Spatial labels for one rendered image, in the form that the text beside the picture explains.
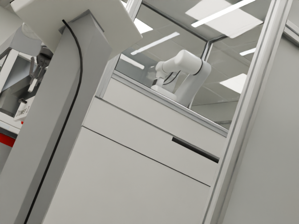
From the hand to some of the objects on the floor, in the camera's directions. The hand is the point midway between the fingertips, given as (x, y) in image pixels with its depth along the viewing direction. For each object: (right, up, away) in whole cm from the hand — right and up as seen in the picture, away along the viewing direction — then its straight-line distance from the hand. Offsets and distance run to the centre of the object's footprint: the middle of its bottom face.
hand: (32, 85), depth 281 cm
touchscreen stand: (-1, -77, -109) cm, 133 cm away
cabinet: (+20, -116, -5) cm, 118 cm away
